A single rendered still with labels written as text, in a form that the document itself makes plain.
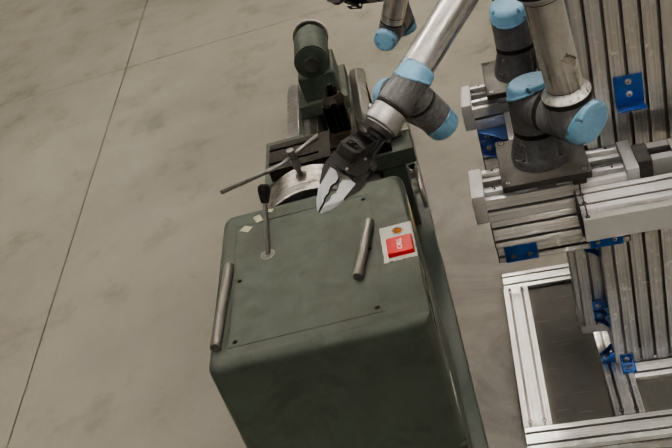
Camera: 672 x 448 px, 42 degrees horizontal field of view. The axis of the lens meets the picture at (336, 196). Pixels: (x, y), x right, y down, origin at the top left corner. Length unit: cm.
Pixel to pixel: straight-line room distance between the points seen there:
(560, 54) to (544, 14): 11
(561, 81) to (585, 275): 94
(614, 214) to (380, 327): 73
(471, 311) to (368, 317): 185
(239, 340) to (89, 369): 233
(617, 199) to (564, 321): 101
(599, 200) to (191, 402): 206
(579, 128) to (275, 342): 85
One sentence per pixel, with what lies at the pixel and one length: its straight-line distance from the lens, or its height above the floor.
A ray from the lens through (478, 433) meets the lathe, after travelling 249.
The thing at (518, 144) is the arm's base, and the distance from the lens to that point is 227.
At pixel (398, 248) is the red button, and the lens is 194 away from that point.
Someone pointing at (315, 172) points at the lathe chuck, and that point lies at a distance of 237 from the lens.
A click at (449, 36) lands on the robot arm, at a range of 196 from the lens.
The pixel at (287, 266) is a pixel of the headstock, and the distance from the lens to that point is 202.
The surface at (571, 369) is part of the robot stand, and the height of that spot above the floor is 21.
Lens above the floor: 243
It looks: 32 degrees down
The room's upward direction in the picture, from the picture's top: 18 degrees counter-clockwise
